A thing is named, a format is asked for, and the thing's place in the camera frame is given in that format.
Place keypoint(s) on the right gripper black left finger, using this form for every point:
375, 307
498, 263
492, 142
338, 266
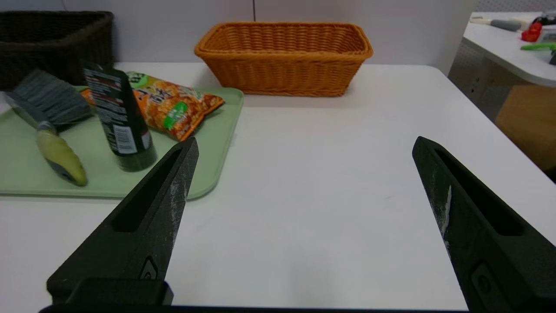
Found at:
143, 226

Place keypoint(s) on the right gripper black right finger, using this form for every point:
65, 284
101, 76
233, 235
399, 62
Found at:
491, 261

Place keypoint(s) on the black squeeze tube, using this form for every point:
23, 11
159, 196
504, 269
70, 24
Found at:
119, 121

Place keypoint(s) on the orange snack bag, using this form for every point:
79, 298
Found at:
173, 108

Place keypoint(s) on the dark brown wicker basket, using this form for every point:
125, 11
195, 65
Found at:
52, 48

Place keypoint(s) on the orange wicker basket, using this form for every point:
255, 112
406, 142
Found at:
282, 69

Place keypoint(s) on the light green plastic tray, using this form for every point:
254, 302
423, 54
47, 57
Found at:
26, 169

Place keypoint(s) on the dark upright object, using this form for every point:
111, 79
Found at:
552, 58

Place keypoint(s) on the white side table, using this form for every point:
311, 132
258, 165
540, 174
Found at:
499, 48

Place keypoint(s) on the green pen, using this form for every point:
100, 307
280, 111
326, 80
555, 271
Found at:
538, 46

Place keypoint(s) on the small red object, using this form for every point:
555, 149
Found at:
532, 34

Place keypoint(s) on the small black item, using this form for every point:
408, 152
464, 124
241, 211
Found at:
547, 19

